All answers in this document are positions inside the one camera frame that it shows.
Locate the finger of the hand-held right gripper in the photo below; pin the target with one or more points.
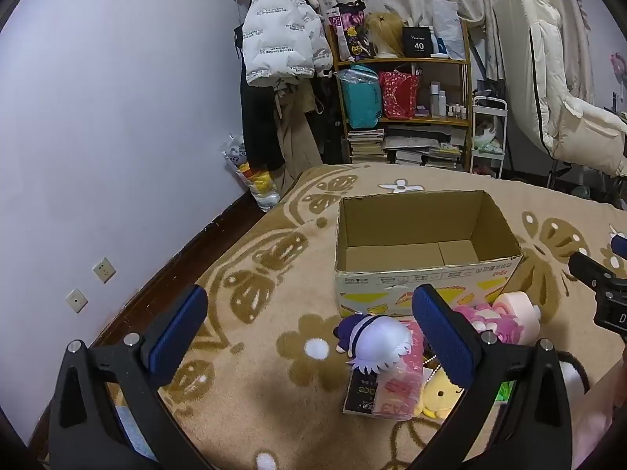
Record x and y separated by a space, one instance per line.
620 246
588 269

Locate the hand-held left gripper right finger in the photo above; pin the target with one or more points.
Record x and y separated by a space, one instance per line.
443 338

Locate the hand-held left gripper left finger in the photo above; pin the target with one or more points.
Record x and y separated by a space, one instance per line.
179 335

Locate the pink plush toy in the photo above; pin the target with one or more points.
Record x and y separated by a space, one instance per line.
485 320

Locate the yellow dog plush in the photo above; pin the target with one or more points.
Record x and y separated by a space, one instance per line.
441 396

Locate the white-haired plush doll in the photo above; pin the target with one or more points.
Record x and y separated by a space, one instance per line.
382 342

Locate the pink roll plush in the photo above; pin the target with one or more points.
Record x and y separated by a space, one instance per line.
519 306

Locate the cardboard box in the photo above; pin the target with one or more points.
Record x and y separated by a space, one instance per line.
372 281

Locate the pink plastic packet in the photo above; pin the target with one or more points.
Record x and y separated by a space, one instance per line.
399 391

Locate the green packet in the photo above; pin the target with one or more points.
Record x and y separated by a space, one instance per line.
504 391

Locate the black and white plush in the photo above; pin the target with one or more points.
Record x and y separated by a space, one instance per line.
570 377

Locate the black packet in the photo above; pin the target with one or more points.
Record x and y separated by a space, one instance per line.
357 396

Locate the person's leg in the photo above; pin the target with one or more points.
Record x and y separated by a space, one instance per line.
602 416

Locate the plush toy in cart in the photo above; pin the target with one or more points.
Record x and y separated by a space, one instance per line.
487 139

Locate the white trolley cart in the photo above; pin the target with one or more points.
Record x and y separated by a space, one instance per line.
503 127

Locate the plastic bag of toys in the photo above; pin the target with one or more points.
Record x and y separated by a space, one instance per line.
254 176

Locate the pile of papers and books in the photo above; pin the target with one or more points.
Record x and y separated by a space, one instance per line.
421 149

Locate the cream puffer coat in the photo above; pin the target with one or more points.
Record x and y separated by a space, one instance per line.
539 68

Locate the stack of books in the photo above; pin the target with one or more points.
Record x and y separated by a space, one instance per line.
367 147

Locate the row of cosmetic bottles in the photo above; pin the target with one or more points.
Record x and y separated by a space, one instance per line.
443 103

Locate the black hanging trousers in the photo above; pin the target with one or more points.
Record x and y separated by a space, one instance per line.
259 127

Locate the beige hanging coat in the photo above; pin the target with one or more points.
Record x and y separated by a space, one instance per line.
294 142

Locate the red gift bag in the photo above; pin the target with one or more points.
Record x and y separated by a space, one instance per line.
399 95

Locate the teal bag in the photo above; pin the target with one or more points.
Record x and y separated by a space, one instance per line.
362 103

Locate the black hanging garment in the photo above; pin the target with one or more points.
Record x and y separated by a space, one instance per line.
328 117

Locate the wooden shelf unit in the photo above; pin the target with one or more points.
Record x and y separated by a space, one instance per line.
401 61

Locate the white plastic bag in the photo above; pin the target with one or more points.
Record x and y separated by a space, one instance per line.
448 24

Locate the black box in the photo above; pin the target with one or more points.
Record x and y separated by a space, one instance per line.
417 41

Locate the blonde wig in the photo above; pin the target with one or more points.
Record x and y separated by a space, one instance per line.
384 34

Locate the white puffer jacket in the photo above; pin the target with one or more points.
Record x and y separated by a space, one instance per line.
279 34

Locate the purple printed bag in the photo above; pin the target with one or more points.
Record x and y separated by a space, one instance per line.
350 29

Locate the white wall socket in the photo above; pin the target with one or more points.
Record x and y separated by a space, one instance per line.
77 300
104 269

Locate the wall sticker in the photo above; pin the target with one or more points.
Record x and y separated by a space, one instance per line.
619 66

